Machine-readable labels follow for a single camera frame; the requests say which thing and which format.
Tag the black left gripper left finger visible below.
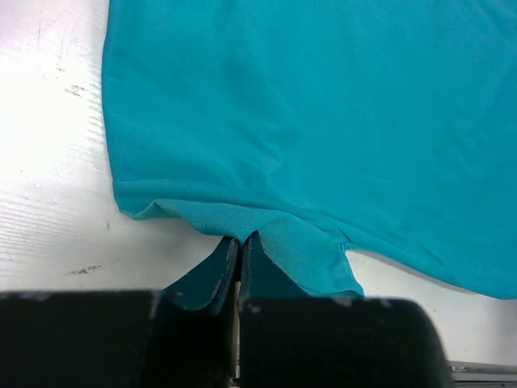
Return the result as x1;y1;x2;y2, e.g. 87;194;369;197
1;238;239;387

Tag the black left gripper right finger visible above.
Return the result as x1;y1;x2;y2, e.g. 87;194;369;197
240;234;453;387

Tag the teal blue t-shirt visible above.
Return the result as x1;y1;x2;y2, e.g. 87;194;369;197
102;1;516;299

